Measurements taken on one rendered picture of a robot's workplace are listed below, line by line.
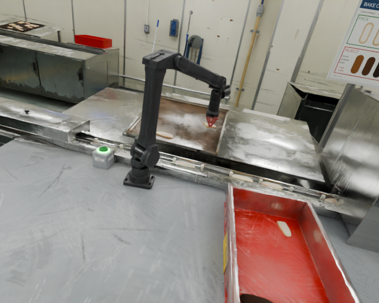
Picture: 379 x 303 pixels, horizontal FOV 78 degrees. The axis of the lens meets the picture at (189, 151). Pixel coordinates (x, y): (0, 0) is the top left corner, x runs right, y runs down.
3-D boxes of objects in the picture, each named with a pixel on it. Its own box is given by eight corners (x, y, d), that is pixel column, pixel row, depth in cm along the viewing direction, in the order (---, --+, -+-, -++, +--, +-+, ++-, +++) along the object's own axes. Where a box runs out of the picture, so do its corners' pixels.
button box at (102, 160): (91, 172, 108) (90, 151, 102) (101, 164, 115) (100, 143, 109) (107, 177, 107) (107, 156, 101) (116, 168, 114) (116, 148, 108)
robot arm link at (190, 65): (154, 62, 88) (175, 68, 82) (158, 46, 86) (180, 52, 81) (210, 85, 123) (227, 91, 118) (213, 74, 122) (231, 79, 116)
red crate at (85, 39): (74, 42, 396) (73, 34, 390) (86, 42, 427) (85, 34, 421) (103, 48, 392) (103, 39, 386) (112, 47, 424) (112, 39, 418)
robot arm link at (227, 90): (208, 76, 118) (222, 80, 113) (221, 72, 125) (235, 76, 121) (206, 98, 125) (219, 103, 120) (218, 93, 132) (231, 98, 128)
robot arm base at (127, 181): (122, 184, 98) (150, 190, 98) (122, 168, 94) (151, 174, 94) (129, 173, 106) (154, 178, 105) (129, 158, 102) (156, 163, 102)
